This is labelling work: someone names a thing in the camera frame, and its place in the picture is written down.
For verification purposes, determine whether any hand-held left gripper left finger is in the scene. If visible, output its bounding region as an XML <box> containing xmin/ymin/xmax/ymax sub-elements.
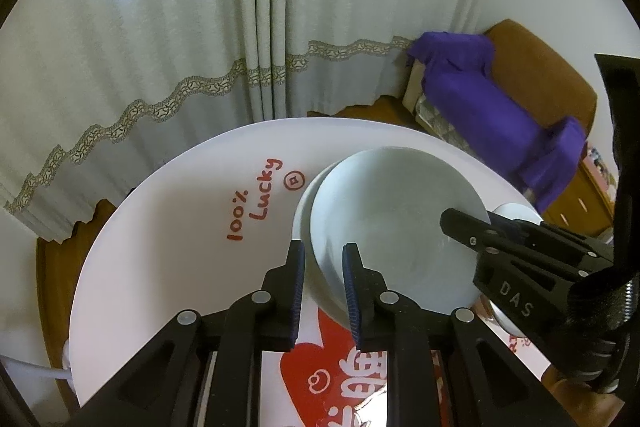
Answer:
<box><xmin>65</xmin><ymin>238</ymin><xmax>307</xmax><ymax>427</ymax></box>

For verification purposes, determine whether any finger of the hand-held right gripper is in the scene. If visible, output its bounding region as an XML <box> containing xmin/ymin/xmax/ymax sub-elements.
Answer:
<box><xmin>440</xmin><ymin>207</ymin><xmax>615</xmax><ymax>280</ymax></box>

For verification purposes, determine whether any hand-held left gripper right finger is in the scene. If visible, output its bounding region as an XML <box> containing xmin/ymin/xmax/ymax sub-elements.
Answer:
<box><xmin>341</xmin><ymin>243</ymin><xmax>576</xmax><ymax>427</ymax></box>

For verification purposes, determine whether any wooden nightstand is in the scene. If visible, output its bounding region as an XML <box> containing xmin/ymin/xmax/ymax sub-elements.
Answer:
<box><xmin>542</xmin><ymin>147</ymin><xmax>621</xmax><ymax>238</ymax></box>

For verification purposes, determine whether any armchair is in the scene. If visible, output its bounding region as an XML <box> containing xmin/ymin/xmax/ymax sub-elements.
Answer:
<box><xmin>402</xmin><ymin>19</ymin><xmax>598</xmax><ymax>212</ymax></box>

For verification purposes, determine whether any purple blanket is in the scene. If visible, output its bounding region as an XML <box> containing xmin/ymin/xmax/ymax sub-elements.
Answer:
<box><xmin>407</xmin><ymin>31</ymin><xmax>587</xmax><ymax>212</ymax></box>

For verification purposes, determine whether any round white table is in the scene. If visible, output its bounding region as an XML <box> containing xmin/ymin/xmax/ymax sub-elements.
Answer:
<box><xmin>69</xmin><ymin>118</ymin><xmax>591</xmax><ymax>427</ymax></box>

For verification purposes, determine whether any white tube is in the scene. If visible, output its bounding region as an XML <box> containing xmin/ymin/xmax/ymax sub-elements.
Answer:
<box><xmin>7</xmin><ymin>342</ymin><xmax>73</xmax><ymax>380</ymax></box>

